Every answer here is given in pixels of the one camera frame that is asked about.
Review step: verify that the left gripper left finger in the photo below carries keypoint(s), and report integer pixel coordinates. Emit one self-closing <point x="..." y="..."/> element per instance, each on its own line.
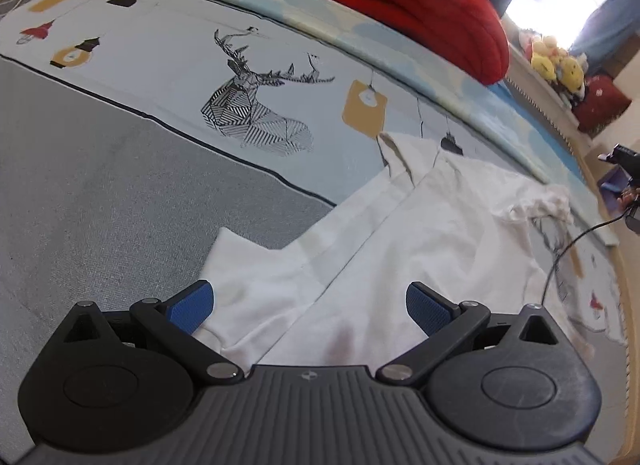
<point x="168" y="327"/>

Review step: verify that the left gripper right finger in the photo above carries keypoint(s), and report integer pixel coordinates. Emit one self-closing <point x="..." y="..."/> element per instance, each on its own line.
<point x="450" y="329"/>

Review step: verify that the white t-shirt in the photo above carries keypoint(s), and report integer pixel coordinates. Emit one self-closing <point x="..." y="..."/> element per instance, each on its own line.
<point x="336" y="295"/>

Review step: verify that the dark red pillow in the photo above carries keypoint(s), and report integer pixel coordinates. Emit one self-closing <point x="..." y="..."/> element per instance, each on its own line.
<point x="603" y="104"/>

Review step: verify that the yellow bear plush toy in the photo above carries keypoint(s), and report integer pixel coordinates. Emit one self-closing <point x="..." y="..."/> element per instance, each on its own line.
<point x="553" y="64"/>

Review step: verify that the light blue patterned blanket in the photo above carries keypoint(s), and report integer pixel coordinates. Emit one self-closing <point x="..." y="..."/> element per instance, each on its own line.
<point x="427" y="74"/>

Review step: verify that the right blue curtain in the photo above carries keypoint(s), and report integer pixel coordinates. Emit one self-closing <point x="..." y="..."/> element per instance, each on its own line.
<point x="606" y="29"/>

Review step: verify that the deer print bed sheet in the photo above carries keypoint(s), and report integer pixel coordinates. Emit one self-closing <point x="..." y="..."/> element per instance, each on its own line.
<point x="133" y="131"/>

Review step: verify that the red folded quilt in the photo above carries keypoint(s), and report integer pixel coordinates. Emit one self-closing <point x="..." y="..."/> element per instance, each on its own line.
<point x="467" y="33"/>

